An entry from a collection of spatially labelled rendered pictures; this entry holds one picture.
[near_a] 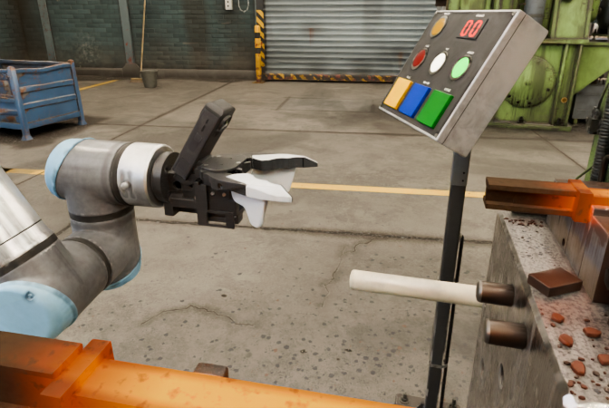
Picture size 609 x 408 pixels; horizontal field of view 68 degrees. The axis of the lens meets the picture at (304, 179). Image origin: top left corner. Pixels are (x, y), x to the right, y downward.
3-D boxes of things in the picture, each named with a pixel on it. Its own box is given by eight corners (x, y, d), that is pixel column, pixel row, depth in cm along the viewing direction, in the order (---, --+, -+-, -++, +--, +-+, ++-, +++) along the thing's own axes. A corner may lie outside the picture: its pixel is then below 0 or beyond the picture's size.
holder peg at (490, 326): (483, 348, 49) (487, 327, 48) (480, 332, 51) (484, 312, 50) (525, 354, 48) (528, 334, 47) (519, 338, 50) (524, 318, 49)
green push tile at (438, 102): (430, 127, 91) (451, 94, 90) (415, 119, 98) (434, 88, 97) (436, 131, 91) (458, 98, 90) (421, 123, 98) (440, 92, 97)
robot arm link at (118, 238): (58, 298, 66) (42, 221, 62) (101, 258, 77) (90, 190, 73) (119, 303, 65) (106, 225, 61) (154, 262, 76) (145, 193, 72)
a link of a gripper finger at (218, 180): (267, 191, 56) (227, 174, 62) (266, 178, 55) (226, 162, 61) (236, 201, 53) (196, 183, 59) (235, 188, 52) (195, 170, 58)
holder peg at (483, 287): (476, 306, 56) (478, 287, 55) (474, 294, 58) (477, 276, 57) (512, 311, 55) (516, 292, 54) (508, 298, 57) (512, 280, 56)
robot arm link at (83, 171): (90, 189, 74) (79, 129, 70) (159, 196, 71) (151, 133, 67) (45, 212, 65) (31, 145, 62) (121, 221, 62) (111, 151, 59)
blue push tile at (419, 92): (410, 117, 100) (429, 86, 99) (398, 110, 107) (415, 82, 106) (416, 120, 101) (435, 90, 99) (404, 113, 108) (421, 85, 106)
